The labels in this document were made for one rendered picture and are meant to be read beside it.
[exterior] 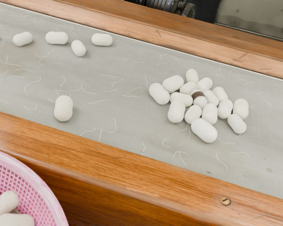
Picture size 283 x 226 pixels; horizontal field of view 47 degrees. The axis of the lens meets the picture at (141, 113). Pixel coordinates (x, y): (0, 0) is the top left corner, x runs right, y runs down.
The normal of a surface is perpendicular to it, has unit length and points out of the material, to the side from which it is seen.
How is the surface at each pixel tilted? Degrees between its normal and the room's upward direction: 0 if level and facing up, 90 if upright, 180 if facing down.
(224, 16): 89
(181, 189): 0
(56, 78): 0
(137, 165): 0
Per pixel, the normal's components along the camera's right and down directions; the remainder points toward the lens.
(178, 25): 0.16, -0.77
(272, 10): -0.22, 0.58
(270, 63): -0.07, -0.15
